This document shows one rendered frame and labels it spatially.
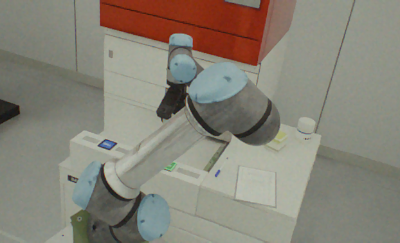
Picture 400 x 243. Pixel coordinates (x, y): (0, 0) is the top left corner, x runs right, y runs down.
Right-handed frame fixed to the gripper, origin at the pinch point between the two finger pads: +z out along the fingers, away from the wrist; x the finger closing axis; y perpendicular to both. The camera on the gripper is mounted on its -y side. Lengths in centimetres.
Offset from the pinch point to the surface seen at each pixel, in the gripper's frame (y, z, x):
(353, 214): 140, 111, -85
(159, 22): 53, -21, 33
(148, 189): -4.1, 24.8, 4.8
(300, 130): 46, 9, -41
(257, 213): -3.9, 17.8, -37.2
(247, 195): -1.0, 13.9, -32.2
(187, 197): -4.0, 21.8, -11.2
